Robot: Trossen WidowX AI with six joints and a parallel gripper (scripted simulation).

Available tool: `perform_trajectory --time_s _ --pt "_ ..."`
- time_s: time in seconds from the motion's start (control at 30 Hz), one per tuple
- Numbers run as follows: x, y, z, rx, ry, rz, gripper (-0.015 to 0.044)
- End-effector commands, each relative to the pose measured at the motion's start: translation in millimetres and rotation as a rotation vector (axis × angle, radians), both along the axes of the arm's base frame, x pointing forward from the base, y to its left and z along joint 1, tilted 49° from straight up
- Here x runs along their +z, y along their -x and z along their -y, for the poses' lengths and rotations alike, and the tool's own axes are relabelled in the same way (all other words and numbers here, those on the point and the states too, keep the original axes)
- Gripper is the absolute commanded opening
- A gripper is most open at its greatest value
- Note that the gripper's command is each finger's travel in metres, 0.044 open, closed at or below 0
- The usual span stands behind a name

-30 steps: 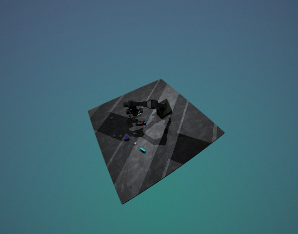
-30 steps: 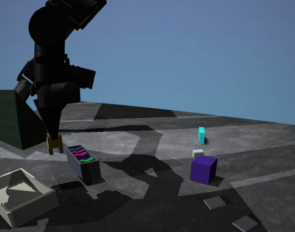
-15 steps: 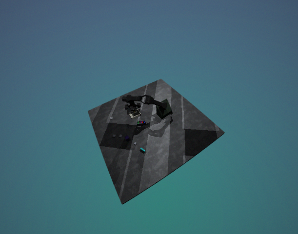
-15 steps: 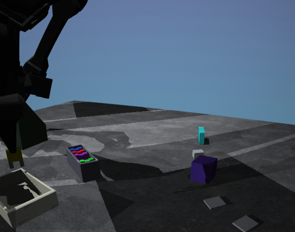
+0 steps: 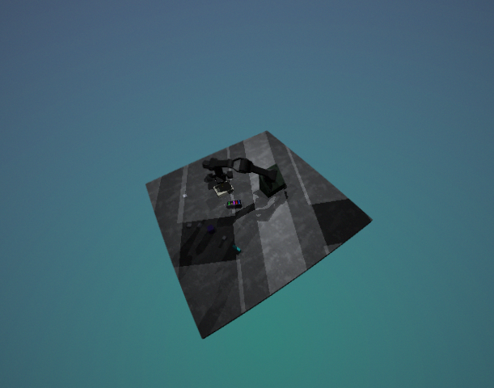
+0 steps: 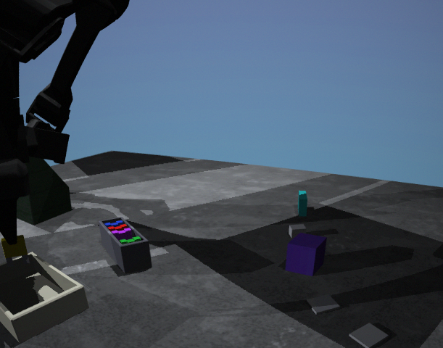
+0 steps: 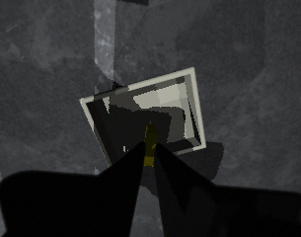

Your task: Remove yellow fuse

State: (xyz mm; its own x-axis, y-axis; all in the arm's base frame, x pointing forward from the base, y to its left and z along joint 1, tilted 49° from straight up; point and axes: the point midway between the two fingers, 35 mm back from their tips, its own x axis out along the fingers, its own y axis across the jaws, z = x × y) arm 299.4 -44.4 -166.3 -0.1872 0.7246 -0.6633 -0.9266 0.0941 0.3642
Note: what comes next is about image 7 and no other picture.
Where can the grey rectangular tray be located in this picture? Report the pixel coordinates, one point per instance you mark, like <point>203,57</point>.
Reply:
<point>119,117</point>

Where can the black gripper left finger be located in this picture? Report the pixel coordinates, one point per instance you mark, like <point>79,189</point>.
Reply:
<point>105,200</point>

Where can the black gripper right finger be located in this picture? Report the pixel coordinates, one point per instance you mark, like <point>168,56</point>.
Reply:
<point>192,206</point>

